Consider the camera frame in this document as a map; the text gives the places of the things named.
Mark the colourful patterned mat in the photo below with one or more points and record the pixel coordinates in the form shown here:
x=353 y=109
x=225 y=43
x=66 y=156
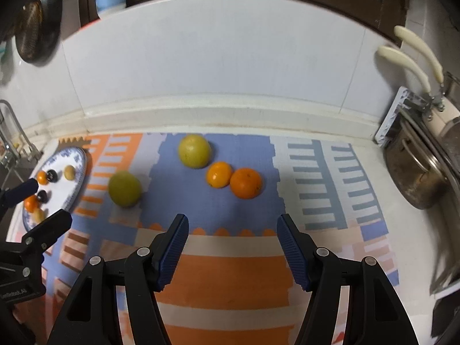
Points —
x=222 y=258

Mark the large steel kitchen faucet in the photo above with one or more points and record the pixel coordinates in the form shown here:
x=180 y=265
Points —
x=23 y=140

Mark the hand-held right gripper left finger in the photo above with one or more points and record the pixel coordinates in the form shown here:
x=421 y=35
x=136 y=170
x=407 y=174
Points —
x=172 y=251

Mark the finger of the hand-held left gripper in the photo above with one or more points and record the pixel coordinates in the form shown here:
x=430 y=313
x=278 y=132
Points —
x=46 y=226
x=21 y=191

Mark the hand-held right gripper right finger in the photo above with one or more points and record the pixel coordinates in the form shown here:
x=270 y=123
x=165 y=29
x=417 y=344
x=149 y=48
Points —
x=293 y=255

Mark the stainless steel pot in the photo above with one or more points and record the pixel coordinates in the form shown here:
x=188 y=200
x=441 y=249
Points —
x=413 y=172

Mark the blue-rimmed white plate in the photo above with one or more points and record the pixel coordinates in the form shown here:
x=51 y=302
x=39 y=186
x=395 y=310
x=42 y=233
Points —
x=59 y=190

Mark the dark purple plum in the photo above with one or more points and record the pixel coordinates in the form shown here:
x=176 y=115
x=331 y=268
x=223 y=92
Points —
x=52 y=175
x=42 y=196

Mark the black frying pan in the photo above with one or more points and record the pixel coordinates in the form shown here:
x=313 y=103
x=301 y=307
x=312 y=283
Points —
x=50 y=14

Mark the small orange tangerine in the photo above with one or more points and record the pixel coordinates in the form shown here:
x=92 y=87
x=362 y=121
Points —
x=219 y=175

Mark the small yellow apricot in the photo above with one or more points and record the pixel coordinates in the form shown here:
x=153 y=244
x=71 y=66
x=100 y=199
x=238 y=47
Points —
x=38 y=215
x=69 y=172

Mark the large green apple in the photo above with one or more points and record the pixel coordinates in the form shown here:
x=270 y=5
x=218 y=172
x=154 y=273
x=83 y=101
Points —
x=124 y=188

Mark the gold perforated colander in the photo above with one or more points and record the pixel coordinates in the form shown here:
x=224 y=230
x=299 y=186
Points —
x=30 y=25

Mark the stainless steel sink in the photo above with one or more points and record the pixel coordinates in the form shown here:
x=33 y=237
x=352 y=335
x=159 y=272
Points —
x=16 y=174

